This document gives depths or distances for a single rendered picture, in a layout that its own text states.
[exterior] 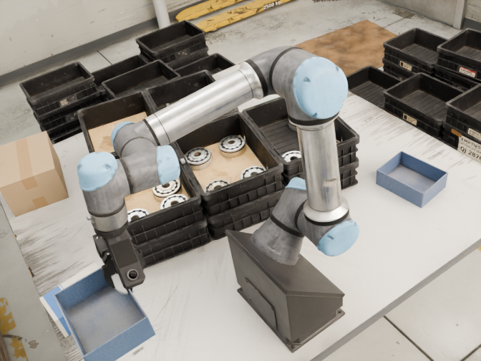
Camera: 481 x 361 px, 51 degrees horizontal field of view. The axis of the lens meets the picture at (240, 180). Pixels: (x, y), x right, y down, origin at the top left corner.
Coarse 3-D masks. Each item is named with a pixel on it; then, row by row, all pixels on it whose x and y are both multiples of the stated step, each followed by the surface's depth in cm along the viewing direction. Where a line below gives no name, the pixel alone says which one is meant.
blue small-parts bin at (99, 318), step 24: (72, 288) 118; (96, 288) 123; (72, 312) 120; (96, 312) 119; (120, 312) 118; (144, 312) 109; (72, 336) 107; (96, 336) 114; (120, 336) 106; (144, 336) 111; (96, 360) 106
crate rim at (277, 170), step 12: (216, 120) 198; (252, 132) 190; (264, 144) 182; (180, 156) 183; (276, 156) 176; (276, 168) 171; (240, 180) 169; (252, 180) 170; (204, 192) 167; (216, 192) 167; (228, 192) 169
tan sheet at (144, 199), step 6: (138, 192) 187; (144, 192) 187; (150, 192) 186; (126, 198) 185; (132, 198) 185; (138, 198) 184; (144, 198) 184; (150, 198) 183; (126, 204) 183; (132, 204) 182; (138, 204) 182; (144, 204) 182; (150, 204) 181; (156, 204) 181; (150, 210) 179; (156, 210) 178
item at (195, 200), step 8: (168, 144) 191; (176, 152) 186; (184, 168) 178; (192, 184) 173; (192, 200) 165; (200, 200) 167; (168, 208) 163; (176, 208) 164; (184, 208) 165; (144, 216) 162; (152, 216) 162; (160, 216) 163; (136, 224) 161; (144, 224) 163
